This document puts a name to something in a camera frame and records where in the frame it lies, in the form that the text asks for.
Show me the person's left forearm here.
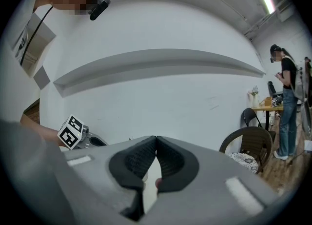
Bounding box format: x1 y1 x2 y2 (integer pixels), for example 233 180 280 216
19 115 64 147

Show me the black head-worn camera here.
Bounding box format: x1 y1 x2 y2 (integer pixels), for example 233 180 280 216
89 0 111 21

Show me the patterned seat cushion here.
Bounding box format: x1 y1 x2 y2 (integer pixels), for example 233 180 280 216
226 152 259 174

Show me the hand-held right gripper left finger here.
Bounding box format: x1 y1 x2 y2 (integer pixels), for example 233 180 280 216
58 135 157 225

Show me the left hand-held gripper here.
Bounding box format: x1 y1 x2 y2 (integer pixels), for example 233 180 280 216
57 114 108 150

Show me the black office chair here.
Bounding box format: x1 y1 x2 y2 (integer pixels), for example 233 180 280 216
267 81 284 98

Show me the person's white shirt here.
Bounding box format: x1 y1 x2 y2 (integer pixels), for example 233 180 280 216
0 6 74 225

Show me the yellow table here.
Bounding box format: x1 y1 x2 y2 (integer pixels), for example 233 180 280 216
251 104 285 132

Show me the vase of pale flowers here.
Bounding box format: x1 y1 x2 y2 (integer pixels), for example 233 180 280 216
248 85 260 109

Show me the black folding chair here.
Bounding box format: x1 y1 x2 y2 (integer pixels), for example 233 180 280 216
241 107 263 130

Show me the black head camera cable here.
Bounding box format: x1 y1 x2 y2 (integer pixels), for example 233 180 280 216
19 5 54 66

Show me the white table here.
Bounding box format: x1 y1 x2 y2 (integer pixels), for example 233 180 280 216
142 155 160 215

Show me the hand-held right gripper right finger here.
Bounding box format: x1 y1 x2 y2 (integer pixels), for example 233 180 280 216
145 135 279 225

